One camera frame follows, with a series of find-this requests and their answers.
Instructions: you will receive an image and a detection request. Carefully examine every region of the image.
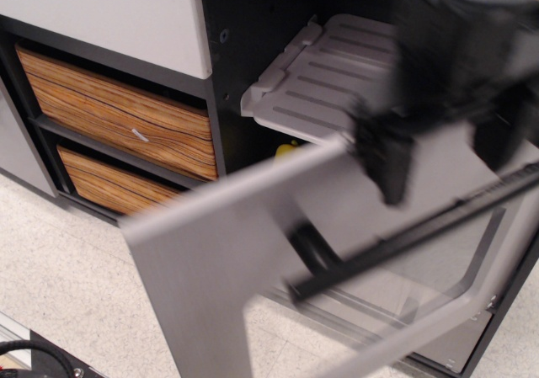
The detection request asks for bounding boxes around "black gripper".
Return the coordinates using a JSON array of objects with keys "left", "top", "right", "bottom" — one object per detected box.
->
[{"left": 354, "top": 0, "right": 538, "bottom": 205}]

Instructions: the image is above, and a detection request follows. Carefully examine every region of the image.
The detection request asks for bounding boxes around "grey toy oven door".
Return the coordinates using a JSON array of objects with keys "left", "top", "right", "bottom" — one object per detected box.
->
[{"left": 121, "top": 126, "right": 538, "bottom": 377}]

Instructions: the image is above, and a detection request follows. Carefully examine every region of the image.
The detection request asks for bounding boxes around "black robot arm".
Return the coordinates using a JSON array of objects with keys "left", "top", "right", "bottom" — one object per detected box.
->
[{"left": 354, "top": 0, "right": 538, "bottom": 205}]

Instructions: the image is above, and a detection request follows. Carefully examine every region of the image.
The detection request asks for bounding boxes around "grey oven rack tray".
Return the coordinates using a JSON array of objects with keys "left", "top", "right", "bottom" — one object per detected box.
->
[{"left": 241, "top": 14, "right": 402, "bottom": 143}]

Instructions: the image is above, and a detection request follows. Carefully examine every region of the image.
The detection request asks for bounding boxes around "grey lower oven drawer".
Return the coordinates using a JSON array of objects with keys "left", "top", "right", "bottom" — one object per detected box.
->
[{"left": 392, "top": 311, "right": 494, "bottom": 377}]

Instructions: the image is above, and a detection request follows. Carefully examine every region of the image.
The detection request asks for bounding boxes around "yellow toy bell pepper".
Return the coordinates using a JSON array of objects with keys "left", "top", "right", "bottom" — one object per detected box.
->
[{"left": 275, "top": 140, "right": 301, "bottom": 157}]

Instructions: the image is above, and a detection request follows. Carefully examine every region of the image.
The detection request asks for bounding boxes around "dark grey toy kitchen cabinet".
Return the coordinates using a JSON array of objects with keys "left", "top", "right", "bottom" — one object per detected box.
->
[{"left": 0, "top": 0, "right": 539, "bottom": 378}]

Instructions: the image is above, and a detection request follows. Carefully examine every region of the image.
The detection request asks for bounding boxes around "lower wood-pattern storage bin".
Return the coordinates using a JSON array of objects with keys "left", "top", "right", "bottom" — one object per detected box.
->
[{"left": 57, "top": 145, "right": 183, "bottom": 215}]

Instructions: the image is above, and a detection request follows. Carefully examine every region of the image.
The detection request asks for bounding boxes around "wood-pattern storage bin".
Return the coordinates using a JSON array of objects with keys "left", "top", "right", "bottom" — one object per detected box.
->
[
  {"left": 57, "top": 145, "right": 183, "bottom": 215},
  {"left": 15, "top": 42, "right": 218, "bottom": 180}
]

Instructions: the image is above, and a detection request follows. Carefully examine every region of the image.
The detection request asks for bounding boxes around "upper wood-pattern storage bin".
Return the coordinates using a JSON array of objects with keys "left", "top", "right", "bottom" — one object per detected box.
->
[{"left": 15, "top": 42, "right": 218, "bottom": 180}]

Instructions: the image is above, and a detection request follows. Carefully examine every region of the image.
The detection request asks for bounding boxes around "black oven door handle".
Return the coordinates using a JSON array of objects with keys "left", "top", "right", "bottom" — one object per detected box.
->
[{"left": 287, "top": 162, "right": 538, "bottom": 304}]

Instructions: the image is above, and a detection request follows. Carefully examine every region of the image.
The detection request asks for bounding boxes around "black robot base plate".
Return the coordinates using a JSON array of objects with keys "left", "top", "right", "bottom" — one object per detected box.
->
[{"left": 27, "top": 329, "right": 106, "bottom": 378}]

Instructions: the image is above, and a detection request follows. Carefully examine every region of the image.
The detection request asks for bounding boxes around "black braided cable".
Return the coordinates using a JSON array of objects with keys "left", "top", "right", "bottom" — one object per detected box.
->
[{"left": 0, "top": 338, "right": 64, "bottom": 378}]

